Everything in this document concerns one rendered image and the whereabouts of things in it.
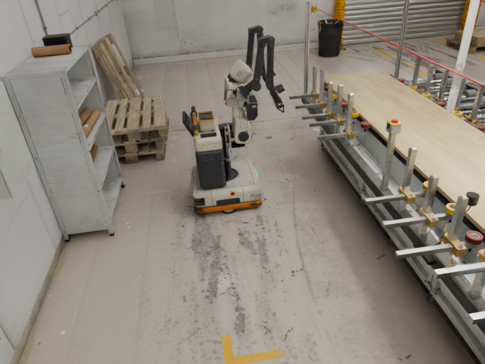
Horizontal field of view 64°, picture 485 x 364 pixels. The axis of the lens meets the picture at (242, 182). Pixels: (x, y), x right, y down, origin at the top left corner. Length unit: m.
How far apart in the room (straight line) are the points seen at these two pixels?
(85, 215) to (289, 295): 1.94
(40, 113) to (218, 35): 6.67
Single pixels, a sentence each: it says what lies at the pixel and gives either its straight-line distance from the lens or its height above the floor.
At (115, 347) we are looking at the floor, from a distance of 2.98.
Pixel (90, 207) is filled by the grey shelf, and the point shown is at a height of 0.34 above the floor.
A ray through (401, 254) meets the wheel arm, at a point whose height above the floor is 0.86.
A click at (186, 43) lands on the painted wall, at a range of 9.57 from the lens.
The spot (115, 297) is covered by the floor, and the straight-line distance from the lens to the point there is 3.29.
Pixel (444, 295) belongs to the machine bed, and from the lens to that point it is 3.06.
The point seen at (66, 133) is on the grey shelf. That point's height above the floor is 1.07.
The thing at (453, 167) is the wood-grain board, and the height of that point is 0.90.
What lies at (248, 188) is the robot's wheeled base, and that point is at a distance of 3.73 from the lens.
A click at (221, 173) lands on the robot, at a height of 0.45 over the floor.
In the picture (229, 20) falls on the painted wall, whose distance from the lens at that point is 9.54.
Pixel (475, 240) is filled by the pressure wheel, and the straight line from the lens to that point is 2.34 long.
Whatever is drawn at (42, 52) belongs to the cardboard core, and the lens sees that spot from 3.80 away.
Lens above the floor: 2.27
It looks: 32 degrees down
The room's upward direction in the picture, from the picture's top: 4 degrees counter-clockwise
